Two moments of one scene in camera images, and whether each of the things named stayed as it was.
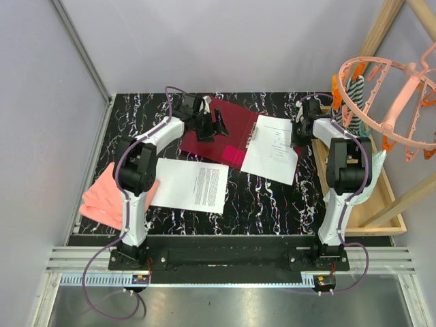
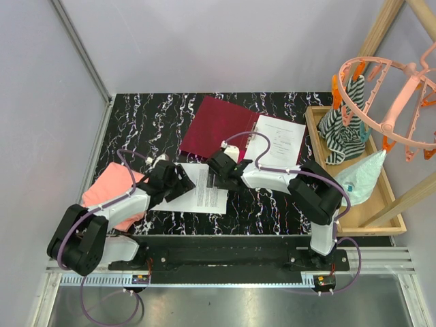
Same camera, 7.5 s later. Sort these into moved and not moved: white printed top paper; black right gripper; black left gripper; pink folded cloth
Moved: black right gripper; black left gripper
Not moved: pink folded cloth; white printed top paper
